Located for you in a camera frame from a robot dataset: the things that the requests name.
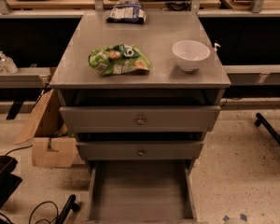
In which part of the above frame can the grey bottom drawer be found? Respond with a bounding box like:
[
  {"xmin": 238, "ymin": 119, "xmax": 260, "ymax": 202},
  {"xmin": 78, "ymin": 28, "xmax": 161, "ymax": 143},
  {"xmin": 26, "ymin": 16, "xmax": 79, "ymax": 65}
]
[{"xmin": 87, "ymin": 160, "xmax": 198, "ymax": 224}]

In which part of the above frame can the white pump dispenser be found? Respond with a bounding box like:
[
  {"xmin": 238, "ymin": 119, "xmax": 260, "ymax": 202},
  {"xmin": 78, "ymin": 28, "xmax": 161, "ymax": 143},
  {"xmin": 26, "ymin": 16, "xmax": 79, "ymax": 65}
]
[{"xmin": 214, "ymin": 42, "xmax": 221, "ymax": 58}]

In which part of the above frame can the clear sanitizer bottle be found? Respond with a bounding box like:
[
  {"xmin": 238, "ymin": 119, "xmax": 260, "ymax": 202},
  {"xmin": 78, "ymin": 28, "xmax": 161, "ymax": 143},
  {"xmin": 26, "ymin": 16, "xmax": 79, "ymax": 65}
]
[{"xmin": 0, "ymin": 51, "xmax": 18, "ymax": 74}]

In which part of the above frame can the grey drawer cabinet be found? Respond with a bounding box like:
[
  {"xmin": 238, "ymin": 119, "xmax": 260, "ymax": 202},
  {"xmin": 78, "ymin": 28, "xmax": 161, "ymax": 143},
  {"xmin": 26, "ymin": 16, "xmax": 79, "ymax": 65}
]
[{"xmin": 49, "ymin": 9, "xmax": 232, "ymax": 173}]

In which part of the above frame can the grey top drawer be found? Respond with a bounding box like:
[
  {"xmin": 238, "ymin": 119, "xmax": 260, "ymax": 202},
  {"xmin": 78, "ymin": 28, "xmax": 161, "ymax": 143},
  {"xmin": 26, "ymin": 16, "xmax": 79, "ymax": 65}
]
[{"xmin": 60, "ymin": 105, "xmax": 220, "ymax": 133}]

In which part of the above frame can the white bowl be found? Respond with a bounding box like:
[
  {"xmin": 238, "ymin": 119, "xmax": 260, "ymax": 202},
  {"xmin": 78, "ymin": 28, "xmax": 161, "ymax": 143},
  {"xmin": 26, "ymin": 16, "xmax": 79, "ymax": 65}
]
[{"xmin": 172, "ymin": 40, "xmax": 211, "ymax": 72}]

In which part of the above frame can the cardboard box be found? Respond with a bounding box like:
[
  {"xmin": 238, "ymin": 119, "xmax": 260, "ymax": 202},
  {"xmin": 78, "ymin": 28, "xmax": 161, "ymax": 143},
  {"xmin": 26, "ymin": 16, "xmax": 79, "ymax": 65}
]
[{"xmin": 15, "ymin": 90, "xmax": 78, "ymax": 168}]

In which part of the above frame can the black floor cable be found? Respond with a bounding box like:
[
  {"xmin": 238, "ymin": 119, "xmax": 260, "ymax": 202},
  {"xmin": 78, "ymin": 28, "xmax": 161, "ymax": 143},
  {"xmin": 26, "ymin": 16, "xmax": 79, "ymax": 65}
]
[{"xmin": 27, "ymin": 200, "xmax": 60, "ymax": 224}]

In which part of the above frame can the black chair base leg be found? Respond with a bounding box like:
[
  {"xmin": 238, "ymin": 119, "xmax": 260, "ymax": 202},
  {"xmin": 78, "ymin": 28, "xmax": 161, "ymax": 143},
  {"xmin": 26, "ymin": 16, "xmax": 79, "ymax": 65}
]
[{"xmin": 255, "ymin": 113, "xmax": 280, "ymax": 146}]

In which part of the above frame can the grey middle drawer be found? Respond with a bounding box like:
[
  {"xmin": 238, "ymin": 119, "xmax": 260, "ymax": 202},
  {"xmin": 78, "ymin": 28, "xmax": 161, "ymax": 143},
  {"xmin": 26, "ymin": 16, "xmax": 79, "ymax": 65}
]
[{"xmin": 77, "ymin": 141, "xmax": 203, "ymax": 161}]

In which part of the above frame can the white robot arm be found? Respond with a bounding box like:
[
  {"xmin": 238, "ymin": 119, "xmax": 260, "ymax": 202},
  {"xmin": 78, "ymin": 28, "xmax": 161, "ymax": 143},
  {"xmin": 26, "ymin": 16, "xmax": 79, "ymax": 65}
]
[{"xmin": 224, "ymin": 218, "xmax": 249, "ymax": 224}]

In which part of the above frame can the blue floor tape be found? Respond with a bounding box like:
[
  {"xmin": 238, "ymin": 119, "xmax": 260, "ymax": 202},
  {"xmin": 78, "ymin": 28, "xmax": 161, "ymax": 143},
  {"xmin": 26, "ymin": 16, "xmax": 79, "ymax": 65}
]
[{"xmin": 223, "ymin": 214, "xmax": 247, "ymax": 223}]

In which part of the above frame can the black stand leg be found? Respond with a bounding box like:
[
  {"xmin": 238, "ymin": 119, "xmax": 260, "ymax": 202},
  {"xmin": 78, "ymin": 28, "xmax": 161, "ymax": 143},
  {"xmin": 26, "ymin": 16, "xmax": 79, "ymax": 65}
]
[{"xmin": 55, "ymin": 194, "xmax": 80, "ymax": 224}]

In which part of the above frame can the grey drawer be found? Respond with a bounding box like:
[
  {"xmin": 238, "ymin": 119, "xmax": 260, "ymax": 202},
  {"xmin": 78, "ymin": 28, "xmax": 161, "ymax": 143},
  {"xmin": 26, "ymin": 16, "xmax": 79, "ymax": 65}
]
[
  {"xmin": 77, "ymin": 141, "xmax": 203, "ymax": 161},
  {"xmin": 60, "ymin": 105, "xmax": 220, "ymax": 133},
  {"xmin": 87, "ymin": 160, "xmax": 198, "ymax": 224}
]

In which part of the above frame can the blue white snack bag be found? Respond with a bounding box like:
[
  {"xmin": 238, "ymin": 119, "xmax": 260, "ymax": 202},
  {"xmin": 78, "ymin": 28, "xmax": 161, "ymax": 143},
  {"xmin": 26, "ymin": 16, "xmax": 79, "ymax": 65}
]
[{"xmin": 106, "ymin": 1, "xmax": 147, "ymax": 24}]

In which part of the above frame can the green chip bag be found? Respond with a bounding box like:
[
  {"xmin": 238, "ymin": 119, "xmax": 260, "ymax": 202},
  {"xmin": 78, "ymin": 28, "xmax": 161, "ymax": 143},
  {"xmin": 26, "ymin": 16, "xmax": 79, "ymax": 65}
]
[{"xmin": 88, "ymin": 44, "xmax": 150, "ymax": 76}]

